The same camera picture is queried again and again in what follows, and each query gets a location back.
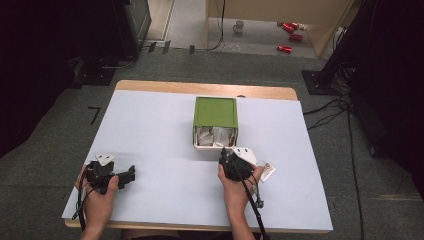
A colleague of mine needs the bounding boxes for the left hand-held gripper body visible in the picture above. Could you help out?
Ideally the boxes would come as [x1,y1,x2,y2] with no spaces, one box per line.
[83,153,120,196]

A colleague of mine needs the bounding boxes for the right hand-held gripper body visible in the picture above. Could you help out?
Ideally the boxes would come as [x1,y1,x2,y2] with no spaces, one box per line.
[218,146,259,183]

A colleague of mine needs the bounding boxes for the white printed sachet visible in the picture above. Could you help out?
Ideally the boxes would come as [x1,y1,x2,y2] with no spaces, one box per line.
[195,127,215,147]
[259,162,277,183]

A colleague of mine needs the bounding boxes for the white box with green lid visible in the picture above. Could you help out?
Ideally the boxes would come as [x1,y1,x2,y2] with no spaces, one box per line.
[192,96,240,151]

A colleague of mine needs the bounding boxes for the person's right hand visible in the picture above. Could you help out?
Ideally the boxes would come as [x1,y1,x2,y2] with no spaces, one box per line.
[217,163,266,215]

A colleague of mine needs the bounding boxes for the person's left hand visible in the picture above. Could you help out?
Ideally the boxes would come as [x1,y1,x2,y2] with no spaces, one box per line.
[74,165,120,231]

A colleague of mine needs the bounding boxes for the white paper sheet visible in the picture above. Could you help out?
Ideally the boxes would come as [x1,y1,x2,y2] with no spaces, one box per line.
[62,89,335,232]

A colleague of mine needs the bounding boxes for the wooden table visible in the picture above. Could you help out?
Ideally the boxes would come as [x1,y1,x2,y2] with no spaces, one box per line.
[64,79,331,234]

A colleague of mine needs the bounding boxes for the person's lap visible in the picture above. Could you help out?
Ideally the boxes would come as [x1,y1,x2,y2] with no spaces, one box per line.
[119,229,234,240]

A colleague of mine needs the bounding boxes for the black stand base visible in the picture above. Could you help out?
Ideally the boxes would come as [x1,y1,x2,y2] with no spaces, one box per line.
[68,56,117,90]

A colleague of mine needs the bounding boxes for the black curtain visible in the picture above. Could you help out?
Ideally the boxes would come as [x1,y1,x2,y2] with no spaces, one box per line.
[0,0,118,159]
[349,0,424,193]

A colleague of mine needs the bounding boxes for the grey mug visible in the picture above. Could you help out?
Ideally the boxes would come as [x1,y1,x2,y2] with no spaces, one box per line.
[232,19,246,35]

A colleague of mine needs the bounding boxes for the dark monitor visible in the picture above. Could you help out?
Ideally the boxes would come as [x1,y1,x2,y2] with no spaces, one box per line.
[111,0,153,62]

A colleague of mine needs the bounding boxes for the wooden shelf unit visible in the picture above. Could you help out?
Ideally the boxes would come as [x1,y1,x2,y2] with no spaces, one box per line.
[204,0,355,58]

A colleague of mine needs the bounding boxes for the left hand-held gripper cable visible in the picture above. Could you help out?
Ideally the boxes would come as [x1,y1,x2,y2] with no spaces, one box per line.
[71,166,95,233]

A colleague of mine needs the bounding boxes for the hand-held gripper cable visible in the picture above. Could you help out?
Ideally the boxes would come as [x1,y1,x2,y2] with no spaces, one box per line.
[71,166,95,233]
[233,163,272,240]

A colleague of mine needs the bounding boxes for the right hand-held gripper cable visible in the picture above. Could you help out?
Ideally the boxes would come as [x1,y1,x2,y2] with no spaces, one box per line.
[233,163,272,240]

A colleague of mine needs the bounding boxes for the black floor cables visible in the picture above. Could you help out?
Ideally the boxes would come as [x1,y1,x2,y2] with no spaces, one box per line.
[302,93,352,132]

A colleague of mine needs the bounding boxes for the long black floor cable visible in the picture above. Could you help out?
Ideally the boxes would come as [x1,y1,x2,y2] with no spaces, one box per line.
[346,109,366,240]

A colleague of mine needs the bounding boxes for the black stand with base plate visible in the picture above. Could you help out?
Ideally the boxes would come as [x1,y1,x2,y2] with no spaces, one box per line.
[301,0,373,97]

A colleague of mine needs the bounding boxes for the black hanging cable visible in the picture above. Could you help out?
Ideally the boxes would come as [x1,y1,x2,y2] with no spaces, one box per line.
[196,0,227,52]

